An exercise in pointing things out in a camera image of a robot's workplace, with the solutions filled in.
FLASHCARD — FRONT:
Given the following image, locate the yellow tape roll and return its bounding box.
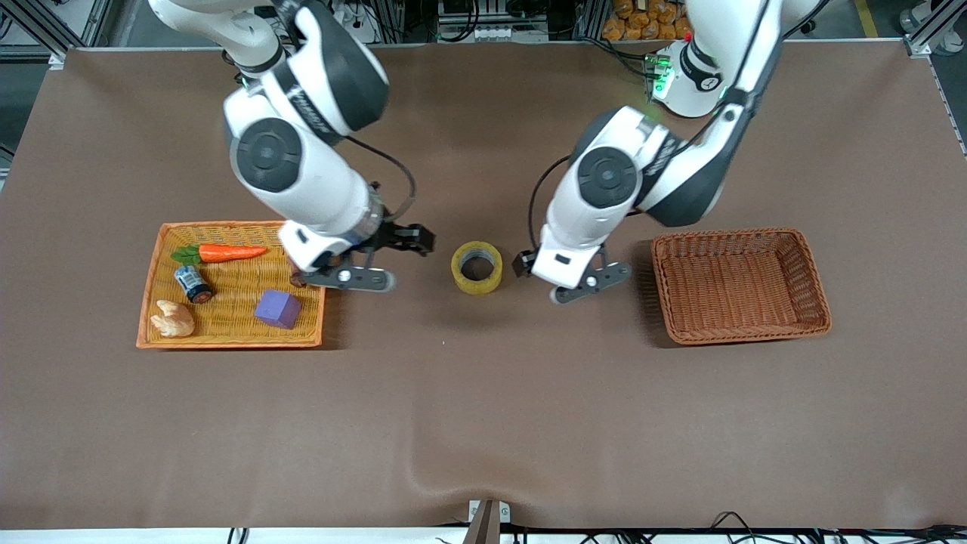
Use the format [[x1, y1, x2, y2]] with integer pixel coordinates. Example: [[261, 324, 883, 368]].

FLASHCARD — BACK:
[[451, 241, 504, 296]]

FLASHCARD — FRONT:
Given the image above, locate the purple foam cube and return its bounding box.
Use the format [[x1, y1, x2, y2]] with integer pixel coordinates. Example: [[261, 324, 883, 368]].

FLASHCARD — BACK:
[[254, 289, 301, 330]]

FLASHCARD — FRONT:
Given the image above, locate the orange toy carrot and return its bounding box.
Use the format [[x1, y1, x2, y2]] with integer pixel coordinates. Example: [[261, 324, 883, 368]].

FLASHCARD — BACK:
[[171, 243, 268, 265]]

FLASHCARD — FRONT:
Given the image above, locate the brown table cover mat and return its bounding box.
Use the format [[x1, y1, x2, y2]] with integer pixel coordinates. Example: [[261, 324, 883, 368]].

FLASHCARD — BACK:
[[0, 39, 967, 530]]

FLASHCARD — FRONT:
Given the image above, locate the orange wicker tray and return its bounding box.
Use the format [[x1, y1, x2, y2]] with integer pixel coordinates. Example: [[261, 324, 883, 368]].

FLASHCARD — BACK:
[[136, 221, 327, 350]]

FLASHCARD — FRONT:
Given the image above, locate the brown wicker basket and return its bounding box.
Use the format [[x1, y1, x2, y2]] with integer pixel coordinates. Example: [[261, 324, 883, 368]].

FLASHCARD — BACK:
[[651, 228, 832, 346]]

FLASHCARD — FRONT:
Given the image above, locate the long white power strip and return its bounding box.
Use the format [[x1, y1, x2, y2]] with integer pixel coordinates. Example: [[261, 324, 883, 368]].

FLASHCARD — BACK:
[[470, 25, 549, 43]]

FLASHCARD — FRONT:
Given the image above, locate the white power strip with plugs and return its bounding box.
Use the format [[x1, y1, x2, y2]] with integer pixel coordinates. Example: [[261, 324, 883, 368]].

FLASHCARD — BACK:
[[325, 0, 380, 44]]

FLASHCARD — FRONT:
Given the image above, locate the beige toy croissant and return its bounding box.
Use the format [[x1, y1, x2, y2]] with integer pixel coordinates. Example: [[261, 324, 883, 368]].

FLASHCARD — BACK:
[[150, 300, 196, 338]]

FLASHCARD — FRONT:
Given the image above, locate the bag of orange toys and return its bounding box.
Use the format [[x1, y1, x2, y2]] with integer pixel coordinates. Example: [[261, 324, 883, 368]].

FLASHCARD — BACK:
[[602, 0, 693, 42]]

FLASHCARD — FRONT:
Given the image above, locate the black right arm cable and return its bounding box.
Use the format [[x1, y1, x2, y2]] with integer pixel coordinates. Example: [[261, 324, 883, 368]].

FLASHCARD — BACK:
[[344, 134, 418, 224]]

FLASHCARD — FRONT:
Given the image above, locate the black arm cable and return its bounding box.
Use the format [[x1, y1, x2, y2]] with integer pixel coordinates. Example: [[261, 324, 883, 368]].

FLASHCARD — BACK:
[[527, 0, 779, 255], [344, 134, 418, 224]]

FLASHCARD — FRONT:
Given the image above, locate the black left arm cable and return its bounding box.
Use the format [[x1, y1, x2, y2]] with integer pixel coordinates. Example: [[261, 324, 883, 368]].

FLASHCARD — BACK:
[[527, 0, 779, 255]]

